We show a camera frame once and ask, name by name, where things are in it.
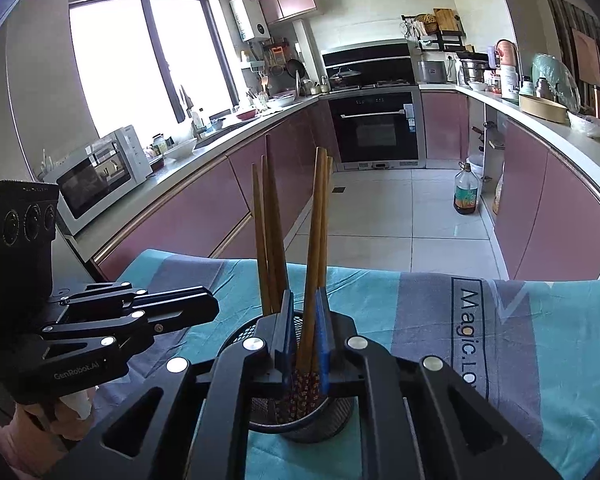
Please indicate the steel pot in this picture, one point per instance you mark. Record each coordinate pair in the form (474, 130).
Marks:
(472, 71)

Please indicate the round bamboo steamer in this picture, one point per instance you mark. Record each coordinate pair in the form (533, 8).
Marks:
(542, 108)

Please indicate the wooden cutting board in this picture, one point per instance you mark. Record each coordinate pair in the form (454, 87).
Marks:
(445, 20)

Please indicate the teal food cover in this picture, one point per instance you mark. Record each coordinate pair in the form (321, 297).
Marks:
(555, 77)

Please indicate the white plastic bag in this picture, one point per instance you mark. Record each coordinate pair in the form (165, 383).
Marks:
(587, 125)

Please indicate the black hanging pan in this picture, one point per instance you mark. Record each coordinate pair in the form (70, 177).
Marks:
(295, 67)

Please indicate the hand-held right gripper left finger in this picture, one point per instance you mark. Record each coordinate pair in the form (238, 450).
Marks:
(286, 345)

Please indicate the white toaster oven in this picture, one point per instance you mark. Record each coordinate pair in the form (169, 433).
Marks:
(105, 175)

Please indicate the blue grey printed tablecloth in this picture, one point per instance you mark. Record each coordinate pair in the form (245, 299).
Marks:
(430, 320)

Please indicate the kitchen window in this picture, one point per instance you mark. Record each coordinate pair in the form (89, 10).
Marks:
(130, 70)

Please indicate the pink base cabinets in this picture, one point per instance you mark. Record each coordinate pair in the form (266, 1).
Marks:
(540, 200)
(205, 200)

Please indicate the person's left hand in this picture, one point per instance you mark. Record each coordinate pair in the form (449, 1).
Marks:
(40, 430)

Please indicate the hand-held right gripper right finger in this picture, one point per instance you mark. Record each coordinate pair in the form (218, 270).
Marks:
(322, 345)

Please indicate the white water heater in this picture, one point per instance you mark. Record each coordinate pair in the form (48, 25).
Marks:
(250, 17)

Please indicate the red-patterned wooden chopstick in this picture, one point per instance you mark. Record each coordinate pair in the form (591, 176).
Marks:
(314, 240)
(261, 240)
(329, 175)
(274, 240)

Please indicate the white bowl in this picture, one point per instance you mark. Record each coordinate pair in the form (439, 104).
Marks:
(180, 150)

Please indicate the black wall rack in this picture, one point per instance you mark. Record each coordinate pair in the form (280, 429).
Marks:
(435, 40)

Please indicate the plastic oil bottle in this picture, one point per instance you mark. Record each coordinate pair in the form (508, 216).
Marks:
(467, 192)

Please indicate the black built-in oven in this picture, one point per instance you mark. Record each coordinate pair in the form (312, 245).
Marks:
(375, 130)

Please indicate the black range hood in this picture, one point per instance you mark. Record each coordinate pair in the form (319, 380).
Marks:
(370, 62)

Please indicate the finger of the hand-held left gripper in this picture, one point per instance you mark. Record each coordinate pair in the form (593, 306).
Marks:
(180, 321)
(180, 299)

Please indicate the black mesh utensil holder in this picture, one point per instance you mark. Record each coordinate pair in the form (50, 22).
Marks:
(300, 427)

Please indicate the pink kettle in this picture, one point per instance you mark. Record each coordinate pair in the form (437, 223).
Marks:
(506, 54)

